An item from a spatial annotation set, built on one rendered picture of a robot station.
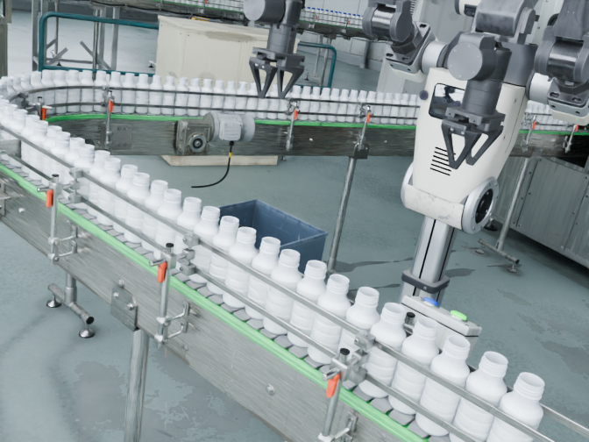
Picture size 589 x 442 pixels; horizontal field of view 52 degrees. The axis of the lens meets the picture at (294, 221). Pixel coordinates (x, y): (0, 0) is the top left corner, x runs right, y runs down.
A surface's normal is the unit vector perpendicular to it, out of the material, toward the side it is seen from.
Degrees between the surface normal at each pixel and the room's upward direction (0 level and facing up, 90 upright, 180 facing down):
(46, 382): 0
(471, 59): 90
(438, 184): 90
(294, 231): 90
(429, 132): 90
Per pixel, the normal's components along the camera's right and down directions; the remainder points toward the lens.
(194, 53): 0.50, 0.39
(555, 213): -0.85, 0.05
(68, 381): 0.16, -0.92
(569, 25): -0.66, 0.34
